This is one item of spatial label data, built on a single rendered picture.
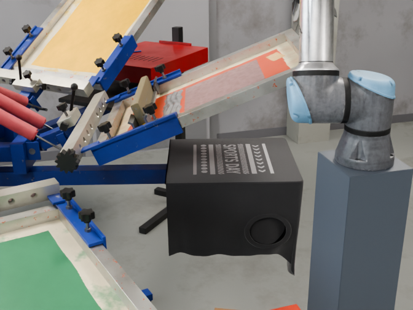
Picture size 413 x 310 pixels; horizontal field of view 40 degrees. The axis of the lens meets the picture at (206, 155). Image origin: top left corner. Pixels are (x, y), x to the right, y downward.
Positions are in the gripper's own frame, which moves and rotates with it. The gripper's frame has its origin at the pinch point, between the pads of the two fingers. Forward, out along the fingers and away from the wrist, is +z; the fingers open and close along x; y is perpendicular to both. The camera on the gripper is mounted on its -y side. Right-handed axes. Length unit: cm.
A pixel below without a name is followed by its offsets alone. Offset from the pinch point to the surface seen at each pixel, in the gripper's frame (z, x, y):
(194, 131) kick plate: 112, -81, -261
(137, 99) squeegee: 3, -66, 14
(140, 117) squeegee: 8, -66, 19
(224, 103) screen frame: 9.2, -37.9, 29.4
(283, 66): 9.2, -15.4, 7.7
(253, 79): 10.1, -26.5, 8.9
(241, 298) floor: 133, -62, -42
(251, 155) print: 42, -35, -3
